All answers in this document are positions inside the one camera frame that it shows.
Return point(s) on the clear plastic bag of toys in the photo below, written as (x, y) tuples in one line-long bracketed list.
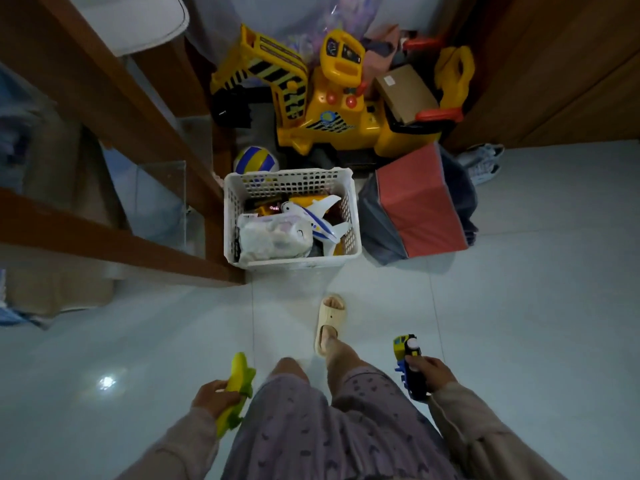
[(272, 235)]

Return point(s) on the yellow ride-on toy excavator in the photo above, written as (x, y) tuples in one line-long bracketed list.
[(320, 94)]

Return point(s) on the blue yellow toy train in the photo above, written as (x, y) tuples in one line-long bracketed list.
[(409, 364)]

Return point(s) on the beige slipper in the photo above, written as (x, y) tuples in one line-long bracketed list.
[(329, 320)]

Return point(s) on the person's left forearm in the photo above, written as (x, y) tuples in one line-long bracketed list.
[(170, 447)]

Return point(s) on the person's right thumb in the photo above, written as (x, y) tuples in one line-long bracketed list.
[(415, 362)]

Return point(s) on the yellow green toy corn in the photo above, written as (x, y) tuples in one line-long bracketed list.
[(237, 389)]

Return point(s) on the white sneakers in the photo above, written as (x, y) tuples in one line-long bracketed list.
[(481, 160)]

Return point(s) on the person's right hand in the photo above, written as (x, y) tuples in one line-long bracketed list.
[(433, 374)]

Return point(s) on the red grey folding storage box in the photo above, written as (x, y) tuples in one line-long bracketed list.
[(420, 204)]

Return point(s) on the clear glass tank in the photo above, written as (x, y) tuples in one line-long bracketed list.
[(150, 194)]

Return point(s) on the white blue toy airplane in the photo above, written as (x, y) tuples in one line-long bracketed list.
[(320, 219)]

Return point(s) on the blue yellow white ball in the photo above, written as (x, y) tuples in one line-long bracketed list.
[(256, 160)]

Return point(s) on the brown cardboard box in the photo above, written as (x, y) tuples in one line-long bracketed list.
[(406, 92)]

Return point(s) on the person's purple patterned pajamas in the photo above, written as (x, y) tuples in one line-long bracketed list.
[(340, 429)]

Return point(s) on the white cushion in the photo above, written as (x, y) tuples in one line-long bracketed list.
[(131, 20)]

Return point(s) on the brown wooden table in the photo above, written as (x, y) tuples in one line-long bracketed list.
[(110, 134)]

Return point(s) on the brown wooden cabinet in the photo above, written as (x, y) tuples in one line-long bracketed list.
[(545, 69)]

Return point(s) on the person's left hand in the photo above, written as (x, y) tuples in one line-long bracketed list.
[(214, 398)]

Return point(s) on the person's left fingers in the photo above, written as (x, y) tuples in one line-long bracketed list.
[(231, 398)]

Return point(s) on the person's right forearm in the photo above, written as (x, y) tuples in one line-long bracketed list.
[(490, 434)]

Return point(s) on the white plastic basket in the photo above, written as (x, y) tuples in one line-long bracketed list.
[(290, 219)]

